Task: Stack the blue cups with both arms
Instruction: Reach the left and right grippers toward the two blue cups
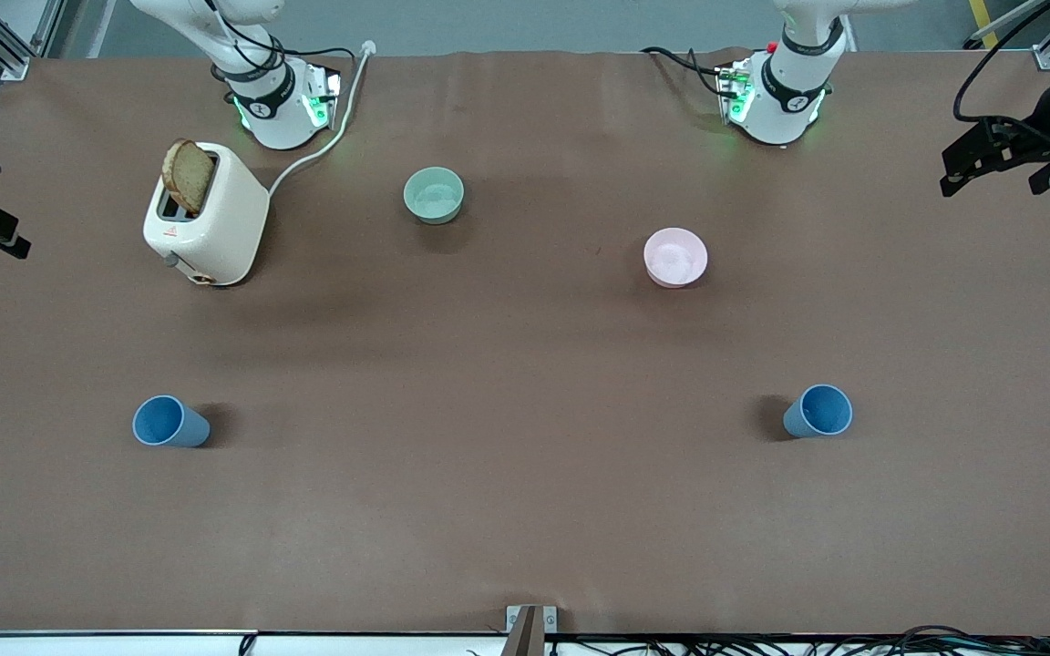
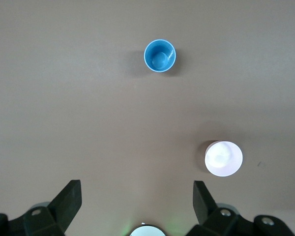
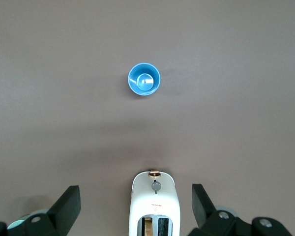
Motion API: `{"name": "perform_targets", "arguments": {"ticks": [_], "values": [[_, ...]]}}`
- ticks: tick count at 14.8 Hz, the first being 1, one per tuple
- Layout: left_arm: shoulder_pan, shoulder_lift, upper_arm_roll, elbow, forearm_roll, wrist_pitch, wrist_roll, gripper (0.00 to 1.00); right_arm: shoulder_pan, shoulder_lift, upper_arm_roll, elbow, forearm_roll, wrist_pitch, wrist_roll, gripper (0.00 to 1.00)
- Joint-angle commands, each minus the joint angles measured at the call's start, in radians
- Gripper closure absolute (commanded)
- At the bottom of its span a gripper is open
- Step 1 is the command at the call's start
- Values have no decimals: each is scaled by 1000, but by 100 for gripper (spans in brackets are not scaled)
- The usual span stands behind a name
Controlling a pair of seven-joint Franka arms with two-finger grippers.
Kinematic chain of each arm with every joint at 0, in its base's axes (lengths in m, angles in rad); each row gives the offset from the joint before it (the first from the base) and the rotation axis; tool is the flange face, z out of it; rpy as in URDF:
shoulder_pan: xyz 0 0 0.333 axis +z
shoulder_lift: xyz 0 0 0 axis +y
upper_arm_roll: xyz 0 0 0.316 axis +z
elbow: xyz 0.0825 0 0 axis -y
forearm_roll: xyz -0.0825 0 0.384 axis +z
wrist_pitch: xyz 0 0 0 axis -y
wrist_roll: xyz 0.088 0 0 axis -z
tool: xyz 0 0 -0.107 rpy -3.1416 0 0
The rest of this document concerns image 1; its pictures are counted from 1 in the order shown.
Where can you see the blue plastic cup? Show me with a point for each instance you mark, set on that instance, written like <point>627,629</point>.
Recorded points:
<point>821,412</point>
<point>165,422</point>

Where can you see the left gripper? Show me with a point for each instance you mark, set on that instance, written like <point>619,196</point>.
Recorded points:
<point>1028,146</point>

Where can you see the white table edge rail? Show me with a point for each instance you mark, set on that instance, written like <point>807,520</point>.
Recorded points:
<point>78,645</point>

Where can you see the cream white toaster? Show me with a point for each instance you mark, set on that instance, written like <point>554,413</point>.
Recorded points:
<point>224,223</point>

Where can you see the green bowl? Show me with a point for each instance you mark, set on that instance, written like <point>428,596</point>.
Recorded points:
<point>434,196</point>

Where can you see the brown bread slice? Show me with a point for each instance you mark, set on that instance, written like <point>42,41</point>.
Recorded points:
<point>188,175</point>

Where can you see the grey metal camera mount bracket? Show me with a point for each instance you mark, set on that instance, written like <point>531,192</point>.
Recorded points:
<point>530,621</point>

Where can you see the brown table cover mat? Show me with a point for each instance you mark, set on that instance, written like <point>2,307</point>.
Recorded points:
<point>525,501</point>

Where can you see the pink bowl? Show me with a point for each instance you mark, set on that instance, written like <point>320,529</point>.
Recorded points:
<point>675,258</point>

